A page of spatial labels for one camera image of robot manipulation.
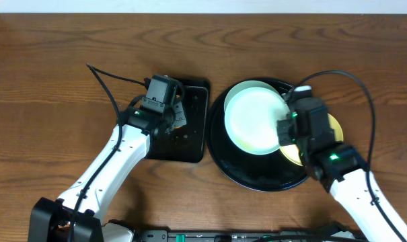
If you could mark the light green plate with stain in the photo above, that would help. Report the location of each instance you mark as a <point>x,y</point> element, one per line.
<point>247,87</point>

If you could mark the round black tray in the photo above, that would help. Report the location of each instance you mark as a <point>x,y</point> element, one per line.
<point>266,173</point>

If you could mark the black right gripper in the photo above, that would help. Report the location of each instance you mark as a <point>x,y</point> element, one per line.
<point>283,127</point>

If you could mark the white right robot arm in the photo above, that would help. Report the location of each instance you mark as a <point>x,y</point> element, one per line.
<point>360,195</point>

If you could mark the rectangular black tray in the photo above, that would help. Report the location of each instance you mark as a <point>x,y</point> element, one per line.
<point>186,143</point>

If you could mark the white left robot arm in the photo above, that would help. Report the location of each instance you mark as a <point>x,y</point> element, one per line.
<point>129,143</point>

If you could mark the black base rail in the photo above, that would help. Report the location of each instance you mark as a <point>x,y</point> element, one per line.
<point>165,234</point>

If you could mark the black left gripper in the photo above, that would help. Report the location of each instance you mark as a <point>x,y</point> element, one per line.
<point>175,118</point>

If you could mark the yellow plate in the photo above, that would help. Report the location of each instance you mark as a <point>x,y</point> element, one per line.
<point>291,152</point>

